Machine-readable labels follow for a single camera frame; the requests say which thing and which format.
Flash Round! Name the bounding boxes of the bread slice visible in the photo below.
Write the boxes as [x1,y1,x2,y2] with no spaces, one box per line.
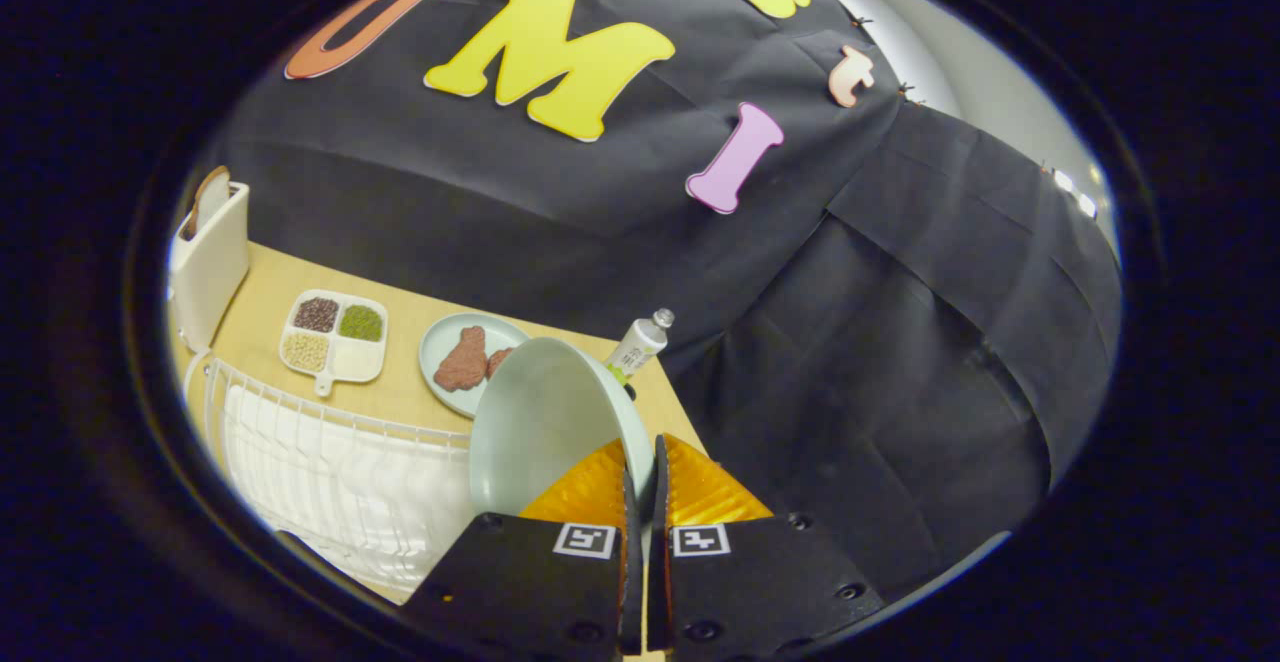
[180,166,231,241]

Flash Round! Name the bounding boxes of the white wire dish rack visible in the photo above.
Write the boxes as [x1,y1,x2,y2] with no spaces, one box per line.
[185,352,476,598]

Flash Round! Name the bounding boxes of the white divided grain dish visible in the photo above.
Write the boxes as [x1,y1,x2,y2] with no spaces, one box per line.
[278,289,389,398]

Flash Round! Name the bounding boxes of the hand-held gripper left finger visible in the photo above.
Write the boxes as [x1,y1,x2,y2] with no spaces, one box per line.
[400,439,641,658]

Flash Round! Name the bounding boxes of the pale green plate with meat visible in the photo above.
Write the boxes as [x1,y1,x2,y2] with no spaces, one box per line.
[418,313,531,419]

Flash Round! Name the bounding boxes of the green drink bottle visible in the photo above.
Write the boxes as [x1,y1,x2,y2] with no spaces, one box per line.
[605,308,676,386]

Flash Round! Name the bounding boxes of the black backdrop cloth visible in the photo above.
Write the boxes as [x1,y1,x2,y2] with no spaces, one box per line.
[185,0,1121,603]

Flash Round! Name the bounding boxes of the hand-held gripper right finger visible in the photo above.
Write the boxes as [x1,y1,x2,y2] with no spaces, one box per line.
[648,432,886,655]

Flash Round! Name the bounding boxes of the white toaster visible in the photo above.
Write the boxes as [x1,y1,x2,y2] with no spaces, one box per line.
[168,182,251,353]

